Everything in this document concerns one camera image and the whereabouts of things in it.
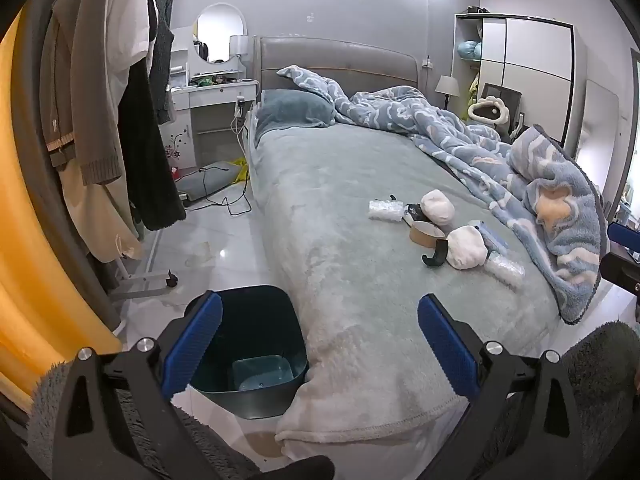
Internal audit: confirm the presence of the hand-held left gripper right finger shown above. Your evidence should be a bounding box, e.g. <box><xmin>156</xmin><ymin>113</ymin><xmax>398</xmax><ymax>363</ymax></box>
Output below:
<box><xmin>417</xmin><ymin>294</ymin><xmax>601</xmax><ymax>480</ymax></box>

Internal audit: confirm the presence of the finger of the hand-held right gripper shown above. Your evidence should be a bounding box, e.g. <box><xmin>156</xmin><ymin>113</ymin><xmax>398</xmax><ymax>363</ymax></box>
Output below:
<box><xmin>597</xmin><ymin>222</ymin><xmax>640</xmax><ymax>311</ymax></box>

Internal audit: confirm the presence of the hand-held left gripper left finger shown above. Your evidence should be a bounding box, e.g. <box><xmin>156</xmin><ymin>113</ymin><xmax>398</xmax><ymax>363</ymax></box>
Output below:
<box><xmin>52</xmin><ymin>291</ymin><xmax>224</xmax><ymax>480</ymax></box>

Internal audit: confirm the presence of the dark teal trash bin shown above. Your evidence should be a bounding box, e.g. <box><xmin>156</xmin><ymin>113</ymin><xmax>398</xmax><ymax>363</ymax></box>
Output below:
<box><xmin>184</xmin><ymin>285</ymin><xmax>309</xmax><ymax>420</ymax></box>

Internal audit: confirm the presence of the white fluffy ball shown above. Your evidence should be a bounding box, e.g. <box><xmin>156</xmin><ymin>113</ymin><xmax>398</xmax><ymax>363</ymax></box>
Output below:
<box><xmin>420</xmin><ymin>189</ymin><xmax>454</xmax><ymax>225</ymax></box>
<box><xmin>446</xmin><ymin>225</ymin><xmax>489</xmax><ymax>271</ymax></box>

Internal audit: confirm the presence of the brown cardboard tape roll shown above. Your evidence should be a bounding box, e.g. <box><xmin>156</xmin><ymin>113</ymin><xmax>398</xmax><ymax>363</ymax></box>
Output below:
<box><xmin>409</xmin><ymin>221</ymin><xmax>446</xmax><ymax>249</ymax></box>

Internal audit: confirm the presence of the white metal clothes rack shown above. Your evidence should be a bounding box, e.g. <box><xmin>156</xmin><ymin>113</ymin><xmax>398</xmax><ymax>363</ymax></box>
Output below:
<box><xmin>106</xmin><ymin>229</ymin><xmax>180</xmax><ymax>304</ymax></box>

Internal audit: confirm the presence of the black curved hook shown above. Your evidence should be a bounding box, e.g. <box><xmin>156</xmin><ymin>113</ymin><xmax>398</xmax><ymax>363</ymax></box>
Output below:
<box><xmin>421</xmin><ymin>240</ymin><xmax>450</xmax><ymax>267</ymax></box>

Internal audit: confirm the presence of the white door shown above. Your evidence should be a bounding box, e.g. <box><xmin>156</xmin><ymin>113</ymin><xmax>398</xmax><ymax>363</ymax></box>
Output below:
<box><xmin>574</xmin><ymin>79</ymin><xmax>622</xmax><ymax>193</ymax></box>

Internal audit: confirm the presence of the blue plastic packet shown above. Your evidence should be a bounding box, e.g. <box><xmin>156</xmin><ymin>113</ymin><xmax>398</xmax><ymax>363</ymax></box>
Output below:
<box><xmin>474</xmin><ymin>220</ymin><xmax>509</xmax><ymax>255</ymax></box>

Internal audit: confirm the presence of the blue patterned fleece blanket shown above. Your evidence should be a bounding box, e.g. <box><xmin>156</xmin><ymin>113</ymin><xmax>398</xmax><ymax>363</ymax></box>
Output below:
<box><xmin>276</xmin><ymin>65</ymin><xmax>609</xmax><ymax>324</ymax></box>

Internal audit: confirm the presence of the dark fuzzy slipper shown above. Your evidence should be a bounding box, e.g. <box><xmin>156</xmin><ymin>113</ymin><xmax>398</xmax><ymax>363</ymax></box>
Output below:
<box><xmin>257</xmin><ymin>454</ymin><xmax>336</xmax><ymax>480</ymax></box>

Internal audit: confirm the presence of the grey floor cushion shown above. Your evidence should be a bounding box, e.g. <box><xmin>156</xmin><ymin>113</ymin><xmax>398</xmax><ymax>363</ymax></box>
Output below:
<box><xmin>177</xmin><ymin>159</ymin><xmax>242</xmax><ymax>206</ymax></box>

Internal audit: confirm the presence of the yellow cloth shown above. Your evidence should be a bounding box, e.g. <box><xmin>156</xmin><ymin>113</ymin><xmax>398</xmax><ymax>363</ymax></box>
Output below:
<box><xmin>227</xmin><ymin>157</ymin><xmax>249</xmax><ymax>187</ymax></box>

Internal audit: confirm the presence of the black chair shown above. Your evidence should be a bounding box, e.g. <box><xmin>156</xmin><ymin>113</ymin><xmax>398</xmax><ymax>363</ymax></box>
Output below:
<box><xmin>481</xmin><ymin>82</ymin><xmax>524</xmax><ymax>137</ymax></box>

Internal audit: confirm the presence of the black coat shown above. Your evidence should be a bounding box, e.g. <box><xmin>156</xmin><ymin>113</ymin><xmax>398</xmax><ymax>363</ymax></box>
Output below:
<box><xmin>117</xmin><ymin>54</ymin><xmax>187</xmax><ymax>232</ymax></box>

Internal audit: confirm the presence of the white cloud-shaped mirror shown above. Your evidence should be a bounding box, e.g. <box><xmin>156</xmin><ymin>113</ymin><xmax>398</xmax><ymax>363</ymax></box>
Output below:
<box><xmin>472</xmin><ymin>97</ymin><xmax>509</xmax><ymax>126</ymax></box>

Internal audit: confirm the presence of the white wardrobe black trim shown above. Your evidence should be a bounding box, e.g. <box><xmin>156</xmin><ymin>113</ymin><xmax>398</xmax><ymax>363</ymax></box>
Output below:
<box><xmin>452</xmin><ymin>12</ymin><xmax>589</xmax><ymax>162</ymax></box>

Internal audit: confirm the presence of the yellow green plush toy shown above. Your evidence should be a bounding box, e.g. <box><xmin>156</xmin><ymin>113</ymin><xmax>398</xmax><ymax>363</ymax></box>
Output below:
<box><xmin>467</xmin><ymin>74</ymin><xmax>481</xmax><ymax>122</ymax></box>

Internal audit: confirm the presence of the yellow curtain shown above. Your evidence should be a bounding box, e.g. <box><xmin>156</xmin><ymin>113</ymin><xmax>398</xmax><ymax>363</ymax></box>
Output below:
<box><xmin>0</xmin><ymin>5</ymin><xmax>124</xmax><ymax>402</ymax></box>

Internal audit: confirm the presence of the grey shade bedside lamp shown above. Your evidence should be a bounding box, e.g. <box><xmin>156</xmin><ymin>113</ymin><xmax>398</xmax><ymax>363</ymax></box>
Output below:
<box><xmin>434</xmin><ymin>75</ymin><xmax>460</xmax><ymax>111</ymax></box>

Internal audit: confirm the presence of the white dressing table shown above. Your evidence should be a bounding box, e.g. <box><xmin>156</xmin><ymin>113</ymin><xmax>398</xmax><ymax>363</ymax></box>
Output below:
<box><xmin>169</xmin><ymin>47</ymin><xmax>261</xmax><ymax>172</ymax></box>

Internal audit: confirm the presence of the light blue plush toy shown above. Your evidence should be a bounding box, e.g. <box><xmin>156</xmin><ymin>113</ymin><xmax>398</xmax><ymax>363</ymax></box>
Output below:
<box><xmin>457</xmin><ymin>39</ymin><xmax>482</xmax><ymax>64</ymax></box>

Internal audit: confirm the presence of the teal pillow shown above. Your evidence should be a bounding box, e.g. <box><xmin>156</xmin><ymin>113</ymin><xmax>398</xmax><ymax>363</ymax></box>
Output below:
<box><xmin>255</xmin><ymin>88</ymin><xmax>336</xmax><ymax>137</ymax></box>

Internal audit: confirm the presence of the olive brown jacket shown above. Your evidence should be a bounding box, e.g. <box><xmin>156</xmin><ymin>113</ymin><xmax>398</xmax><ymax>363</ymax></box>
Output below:
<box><xmin>39</xmin><ymin>0</ymin><xmax>124</xmax><ymax>187</ymax></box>

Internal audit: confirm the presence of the dark grey knit vest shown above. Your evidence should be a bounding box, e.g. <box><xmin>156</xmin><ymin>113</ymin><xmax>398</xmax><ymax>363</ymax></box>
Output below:
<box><xmin>149</xmin><ymin>0</ymin><xmax>176</xmax><ymax>127</ymax></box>

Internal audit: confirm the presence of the white table lamp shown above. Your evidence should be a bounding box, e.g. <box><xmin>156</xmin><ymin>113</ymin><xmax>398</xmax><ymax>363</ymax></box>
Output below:
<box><xmin>228</xmin><ymin>34</ymin><xmax>250</xmax><ymax>81</ymax></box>

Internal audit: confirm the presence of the grey upholstered headboard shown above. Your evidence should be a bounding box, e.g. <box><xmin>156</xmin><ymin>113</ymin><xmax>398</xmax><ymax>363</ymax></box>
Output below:
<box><xmin>252</xmin><ymin>35</ymin><xmax>419</xmax><ymax>107</ymax></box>

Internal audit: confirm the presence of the white shirt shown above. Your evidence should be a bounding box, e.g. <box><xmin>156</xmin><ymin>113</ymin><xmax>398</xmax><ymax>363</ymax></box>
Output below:
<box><xmin>106</xmin><ymin>0</ymin><xmax>154</xmax><ymax>107</ymax></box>

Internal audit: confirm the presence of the black floor cable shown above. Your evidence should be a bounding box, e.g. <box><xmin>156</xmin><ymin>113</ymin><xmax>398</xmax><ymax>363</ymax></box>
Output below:
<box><xmin>184</xmin><ymin>167</ymin><xmax>254</xmax><ymax>217</ymax></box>

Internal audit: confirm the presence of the white charger cable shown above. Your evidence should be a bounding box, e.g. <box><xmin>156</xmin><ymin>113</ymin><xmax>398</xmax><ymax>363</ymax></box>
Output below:
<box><xmin>229</xmin><ymin>99</ymin><xmax>249</xmax><ymax>137</ymax></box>

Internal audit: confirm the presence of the oval wall mirror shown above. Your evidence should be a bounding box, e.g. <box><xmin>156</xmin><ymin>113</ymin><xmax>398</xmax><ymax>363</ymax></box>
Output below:
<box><xmin>193</xmin><ymin>3</ymin><xmax>249</xmax><ymax>65</ymax></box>

